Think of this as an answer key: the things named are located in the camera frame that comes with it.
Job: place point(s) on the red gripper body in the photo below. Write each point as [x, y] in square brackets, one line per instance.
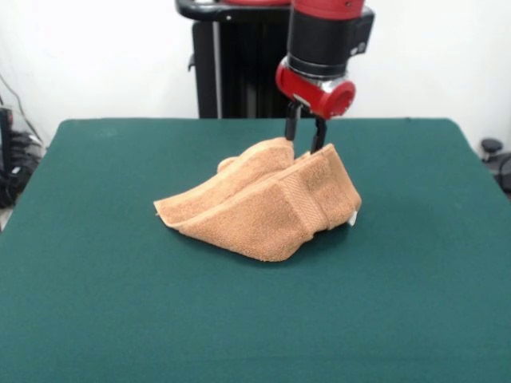
[315, 93]

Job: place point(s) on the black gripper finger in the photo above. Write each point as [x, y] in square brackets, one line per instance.
[291, 123]
[319, 135]

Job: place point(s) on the tan terry towel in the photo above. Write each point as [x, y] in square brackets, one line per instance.
[259, 223]

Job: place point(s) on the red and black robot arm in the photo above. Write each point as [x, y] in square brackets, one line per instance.
[327, 36]

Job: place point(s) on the black round caster foot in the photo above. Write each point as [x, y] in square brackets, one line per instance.
[492, 145]

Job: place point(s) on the dark green table cloth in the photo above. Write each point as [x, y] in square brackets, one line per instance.
[120, 279]

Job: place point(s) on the black box device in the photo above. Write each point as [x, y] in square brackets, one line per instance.
[5, 151]

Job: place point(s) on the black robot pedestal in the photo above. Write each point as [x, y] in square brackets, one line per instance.
[207, 60]

